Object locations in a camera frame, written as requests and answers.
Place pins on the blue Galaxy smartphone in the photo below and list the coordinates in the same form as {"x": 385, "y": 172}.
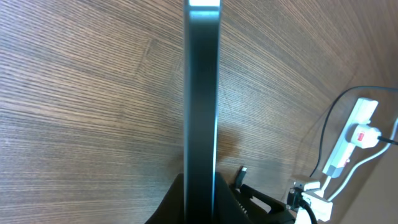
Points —
{"x": 202, "y": 20}

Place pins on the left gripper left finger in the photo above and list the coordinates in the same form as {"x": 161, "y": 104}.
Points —
{"x": 171, "y": 208}

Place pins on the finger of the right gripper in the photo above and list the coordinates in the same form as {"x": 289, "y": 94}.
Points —
{"x": 245, "y": 195}

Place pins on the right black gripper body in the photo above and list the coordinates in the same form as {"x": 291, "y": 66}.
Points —
{"x": 279, "y": 214}

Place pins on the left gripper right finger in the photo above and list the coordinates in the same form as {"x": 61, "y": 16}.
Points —
{"x": 227, "y": 209}

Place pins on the white charger plug adapter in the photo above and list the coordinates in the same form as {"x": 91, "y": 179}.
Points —
{"x": 363, "y": 136}

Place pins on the white power strip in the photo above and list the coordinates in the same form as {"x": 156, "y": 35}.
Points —
{"x": 343, "y": 149}

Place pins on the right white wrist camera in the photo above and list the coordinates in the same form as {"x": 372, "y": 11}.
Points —
{"x": 305, "y": 196}

